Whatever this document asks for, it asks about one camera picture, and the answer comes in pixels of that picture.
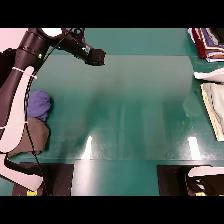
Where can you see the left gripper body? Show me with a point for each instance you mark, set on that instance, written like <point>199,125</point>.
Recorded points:
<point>96,56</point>

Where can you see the white T-shirt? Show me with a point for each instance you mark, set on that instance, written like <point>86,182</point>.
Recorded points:
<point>211,75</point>

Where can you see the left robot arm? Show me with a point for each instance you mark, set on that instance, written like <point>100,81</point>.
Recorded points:
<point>20,86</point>

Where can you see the purple garment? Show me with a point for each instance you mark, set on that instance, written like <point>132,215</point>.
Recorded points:
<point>39,105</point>

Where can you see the brown garment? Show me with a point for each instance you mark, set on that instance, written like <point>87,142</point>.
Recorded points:
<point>36,136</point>

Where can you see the blue garment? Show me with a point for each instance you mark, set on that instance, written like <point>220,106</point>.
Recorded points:
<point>213,36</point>

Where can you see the cream garment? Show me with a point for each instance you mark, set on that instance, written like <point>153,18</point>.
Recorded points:
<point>215,110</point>

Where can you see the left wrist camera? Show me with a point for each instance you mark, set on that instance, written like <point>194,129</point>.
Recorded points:
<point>78,33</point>

